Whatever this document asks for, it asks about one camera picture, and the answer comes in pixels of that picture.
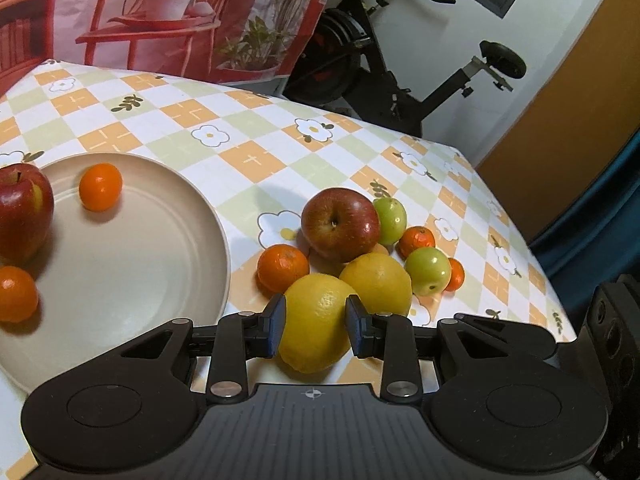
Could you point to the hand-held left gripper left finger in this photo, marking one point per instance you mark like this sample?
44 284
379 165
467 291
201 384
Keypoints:
277 324

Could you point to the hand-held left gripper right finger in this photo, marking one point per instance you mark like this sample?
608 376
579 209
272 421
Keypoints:
354 324

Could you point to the yellow lemon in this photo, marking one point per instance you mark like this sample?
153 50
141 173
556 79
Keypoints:
315 330
377 280

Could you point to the orange tangerine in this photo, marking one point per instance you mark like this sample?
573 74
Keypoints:
416 241
100 187
456 275
17 294
282 267

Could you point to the green apple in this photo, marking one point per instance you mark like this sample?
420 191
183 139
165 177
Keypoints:
427 271
392 220

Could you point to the red apple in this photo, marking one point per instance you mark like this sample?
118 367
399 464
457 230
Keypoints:
20 215
340 225

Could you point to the beige round plate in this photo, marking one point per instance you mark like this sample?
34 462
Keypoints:
140 270

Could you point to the small brown longan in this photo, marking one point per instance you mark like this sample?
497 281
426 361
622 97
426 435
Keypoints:
381 249

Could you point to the teal curtain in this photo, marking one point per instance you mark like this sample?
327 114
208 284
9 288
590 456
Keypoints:
600 220

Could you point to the checkered flower tablecloth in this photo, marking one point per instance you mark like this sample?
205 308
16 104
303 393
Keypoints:
250 125

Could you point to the black exercise bike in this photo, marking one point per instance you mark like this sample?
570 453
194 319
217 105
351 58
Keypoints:
345 70

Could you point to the brown wooden door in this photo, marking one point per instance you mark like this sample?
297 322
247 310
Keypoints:
565 110

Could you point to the pink printed backdrop cloth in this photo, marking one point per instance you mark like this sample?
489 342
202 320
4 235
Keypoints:
75 0

